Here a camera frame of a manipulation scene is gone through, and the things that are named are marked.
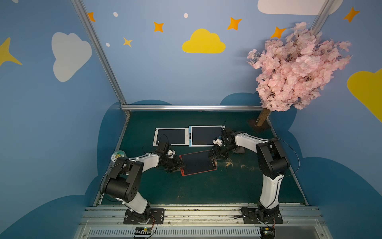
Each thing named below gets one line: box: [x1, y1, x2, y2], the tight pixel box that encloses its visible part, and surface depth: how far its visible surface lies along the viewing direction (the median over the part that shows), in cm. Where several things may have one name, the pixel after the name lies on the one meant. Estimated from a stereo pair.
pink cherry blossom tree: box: [247, 21, 352, 127], surface depth 73 cm
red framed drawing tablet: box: [179, 149, 218, 177], surface depth 95 cm
